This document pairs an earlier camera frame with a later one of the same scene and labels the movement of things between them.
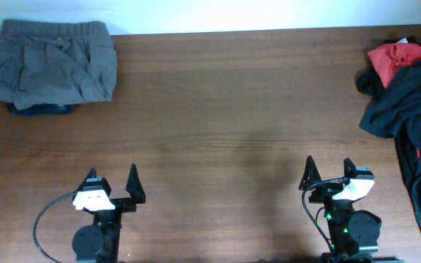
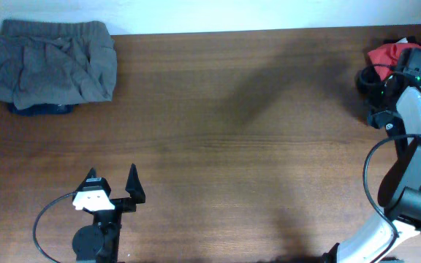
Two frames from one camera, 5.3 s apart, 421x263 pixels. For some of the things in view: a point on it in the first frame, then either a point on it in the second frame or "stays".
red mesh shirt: x=387 y=58 stays
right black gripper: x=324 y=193 to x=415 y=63
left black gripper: x=133 y=188 stays
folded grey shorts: x=42 y=63 stays
